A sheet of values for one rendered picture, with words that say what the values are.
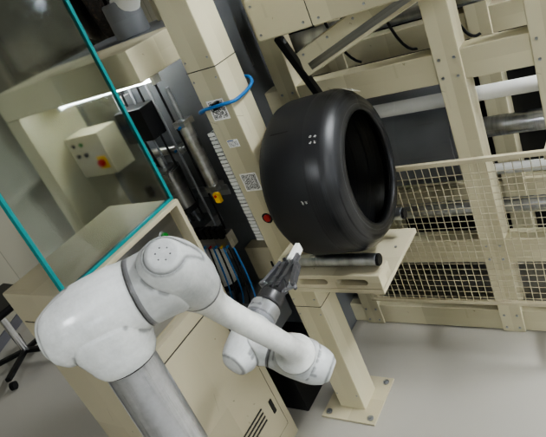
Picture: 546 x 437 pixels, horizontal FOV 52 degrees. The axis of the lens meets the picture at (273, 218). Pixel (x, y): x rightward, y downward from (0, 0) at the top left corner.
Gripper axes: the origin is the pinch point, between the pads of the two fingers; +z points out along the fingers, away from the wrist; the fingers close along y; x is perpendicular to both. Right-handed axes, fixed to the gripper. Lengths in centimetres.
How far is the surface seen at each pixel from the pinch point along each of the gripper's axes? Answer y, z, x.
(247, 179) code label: 32.3, 31.7, -7.3
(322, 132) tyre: -8.9, 28.1, -23.9
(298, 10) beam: 4, 64, -50
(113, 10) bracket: 84, 67, -72
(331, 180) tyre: -11.0, 18.2, -12.7
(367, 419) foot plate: 21, 10, 112
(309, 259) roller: 14.4, 20.3, 22.9
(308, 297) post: 29, 24, 48
